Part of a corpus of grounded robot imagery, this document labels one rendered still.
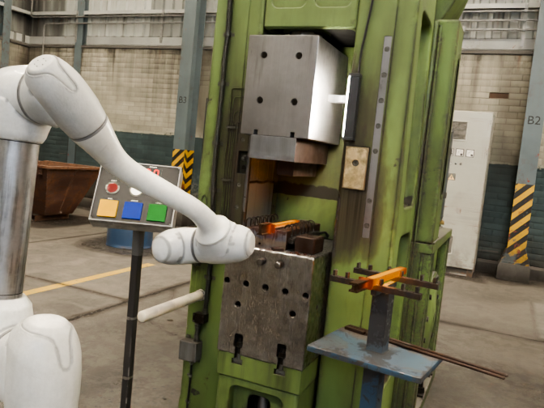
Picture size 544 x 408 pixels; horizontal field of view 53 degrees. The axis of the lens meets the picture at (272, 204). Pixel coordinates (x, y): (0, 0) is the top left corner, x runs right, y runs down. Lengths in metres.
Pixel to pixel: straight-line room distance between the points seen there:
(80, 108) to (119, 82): 9.17
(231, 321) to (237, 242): 0.86
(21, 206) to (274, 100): 1.16
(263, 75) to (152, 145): 7.70
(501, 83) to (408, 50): 5.88
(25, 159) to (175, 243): 0.44
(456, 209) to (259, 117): 5.38
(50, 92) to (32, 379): 0.61
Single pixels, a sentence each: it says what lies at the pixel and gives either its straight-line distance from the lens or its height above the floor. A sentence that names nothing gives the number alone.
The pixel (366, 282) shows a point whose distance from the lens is 1.76.
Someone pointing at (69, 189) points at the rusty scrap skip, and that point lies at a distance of 8.75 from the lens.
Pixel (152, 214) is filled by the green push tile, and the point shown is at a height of 1.00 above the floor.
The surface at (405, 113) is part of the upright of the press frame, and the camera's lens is 2.23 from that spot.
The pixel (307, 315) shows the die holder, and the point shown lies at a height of 0.69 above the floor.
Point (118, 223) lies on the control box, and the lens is 2.33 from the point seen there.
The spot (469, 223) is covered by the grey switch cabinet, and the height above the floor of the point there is 0.69.
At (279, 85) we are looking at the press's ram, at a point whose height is 1.57.
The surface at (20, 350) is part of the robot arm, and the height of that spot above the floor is 0.82.
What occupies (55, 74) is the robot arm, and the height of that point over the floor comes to 1.41.
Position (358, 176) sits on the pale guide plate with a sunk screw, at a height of 1.24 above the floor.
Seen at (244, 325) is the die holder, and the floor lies 0.59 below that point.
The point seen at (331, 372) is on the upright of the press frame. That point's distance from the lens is 2.41.
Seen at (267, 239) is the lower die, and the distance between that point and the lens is 2.24.
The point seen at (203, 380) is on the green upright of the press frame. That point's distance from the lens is 2.69.
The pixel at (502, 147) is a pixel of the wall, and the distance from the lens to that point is 8.01.
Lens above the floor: 1.28
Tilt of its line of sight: 5 degrees down
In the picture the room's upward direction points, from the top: 6 degrees clockwise
